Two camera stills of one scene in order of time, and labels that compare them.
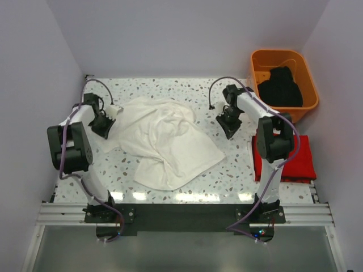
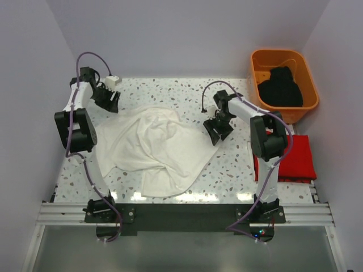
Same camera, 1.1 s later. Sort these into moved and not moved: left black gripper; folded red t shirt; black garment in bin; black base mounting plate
Moved: left black gripper
Not moved: folded red t shirt; black base mounting plate; black garment in bin
